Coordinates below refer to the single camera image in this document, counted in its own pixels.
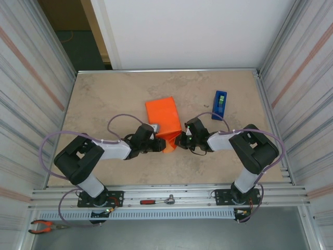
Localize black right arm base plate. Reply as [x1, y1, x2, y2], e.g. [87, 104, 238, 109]
[215, 189, 262, 206]

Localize orange floor cable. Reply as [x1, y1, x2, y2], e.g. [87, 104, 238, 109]
[61, 30, 79, 44]

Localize wide aluminium frame beam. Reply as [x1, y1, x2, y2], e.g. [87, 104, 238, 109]
[30, 183, 312, 209]

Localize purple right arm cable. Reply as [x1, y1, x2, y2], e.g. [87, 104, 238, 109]
[197, 111, 287, 224]

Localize aluminium side rail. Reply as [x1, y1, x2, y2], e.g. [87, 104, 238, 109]
[254, 69, 295, 186]

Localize grey slotted cable duct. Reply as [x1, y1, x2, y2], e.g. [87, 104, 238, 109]
[39, 209, 236, 221]

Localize blue tape dispenser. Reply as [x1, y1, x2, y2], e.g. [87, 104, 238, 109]
[211, 90, 228, 121]

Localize red-handled ratchet wrench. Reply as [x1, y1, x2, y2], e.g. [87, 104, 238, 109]
[139, 194, 177, 206]

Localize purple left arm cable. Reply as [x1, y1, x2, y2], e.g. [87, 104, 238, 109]
[41, 113, 148, 229]

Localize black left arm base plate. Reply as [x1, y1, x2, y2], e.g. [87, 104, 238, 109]
[77, 190, 125, 208]

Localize orange-handled pliers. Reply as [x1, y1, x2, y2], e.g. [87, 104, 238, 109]
[28, 219, 70, 234]

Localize narrow aluminium frame beam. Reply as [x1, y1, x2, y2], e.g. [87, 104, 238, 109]
[76, 68, 261, 75]

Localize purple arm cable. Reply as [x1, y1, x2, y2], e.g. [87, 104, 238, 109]
[41, 113, 148, 229]
[197, 111, 287, 224]

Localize orange cloth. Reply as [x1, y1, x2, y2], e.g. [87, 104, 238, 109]
[144, 96, 183, 155]

